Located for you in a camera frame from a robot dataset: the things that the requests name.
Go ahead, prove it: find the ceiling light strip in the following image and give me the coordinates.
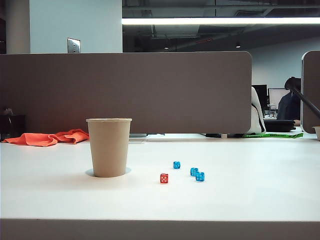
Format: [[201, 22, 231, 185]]
[[121, 16, 320, 25]]

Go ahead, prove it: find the metal wall plate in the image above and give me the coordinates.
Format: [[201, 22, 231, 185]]
[[67, 37, 81, 54]]

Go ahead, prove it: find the brown paper cup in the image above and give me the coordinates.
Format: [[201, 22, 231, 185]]
[[85, 117, 133, 178]]

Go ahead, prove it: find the white-edged brown desk partition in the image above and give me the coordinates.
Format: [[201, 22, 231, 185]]
[[301, 50, 320, 134]]

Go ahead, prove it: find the dark computer monitor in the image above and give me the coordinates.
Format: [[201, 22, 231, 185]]
[[253, 84, 268, 103]]

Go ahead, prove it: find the bright computer monitor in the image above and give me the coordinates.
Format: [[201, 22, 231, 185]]
[[268, 87, 291, 105]]

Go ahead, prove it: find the orange cloth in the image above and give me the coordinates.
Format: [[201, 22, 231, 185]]
[[2, 128, 90, 147]]

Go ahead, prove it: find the black slanted pole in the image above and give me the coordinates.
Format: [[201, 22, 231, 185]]
[[287, 83, 320, 115]]

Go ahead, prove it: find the black zipped case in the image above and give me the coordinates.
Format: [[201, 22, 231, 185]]
[[263, 119, 297, 133]]

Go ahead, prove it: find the green flat wrapper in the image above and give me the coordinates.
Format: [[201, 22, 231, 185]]
[[244, 132, 304, 139]]

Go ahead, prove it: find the wide brown desk partition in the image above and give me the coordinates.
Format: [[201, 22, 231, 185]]
[[0, 51, 253, 135]]

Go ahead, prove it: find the white bag with black strap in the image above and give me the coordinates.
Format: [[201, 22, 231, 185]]
[[250, 86, 267, 135]]

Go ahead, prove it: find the seated person in dark shirt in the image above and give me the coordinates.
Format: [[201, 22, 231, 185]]
[[276, 76, 303, 126]]

